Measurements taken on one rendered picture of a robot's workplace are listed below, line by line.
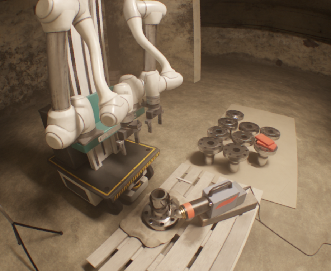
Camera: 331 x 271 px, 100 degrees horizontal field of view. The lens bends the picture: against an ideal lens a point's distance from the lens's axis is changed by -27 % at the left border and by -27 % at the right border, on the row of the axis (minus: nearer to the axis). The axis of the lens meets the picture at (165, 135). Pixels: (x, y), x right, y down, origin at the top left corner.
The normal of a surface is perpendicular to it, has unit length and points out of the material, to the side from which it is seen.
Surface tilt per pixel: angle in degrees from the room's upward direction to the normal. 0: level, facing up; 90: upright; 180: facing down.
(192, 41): 90
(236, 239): 0
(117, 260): 0
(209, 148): 0
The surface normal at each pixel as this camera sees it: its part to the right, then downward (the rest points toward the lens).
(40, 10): -0.07, 0.42
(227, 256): -0.04, -0.86
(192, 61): -0.58, 0.43
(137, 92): 0.65, 0.36
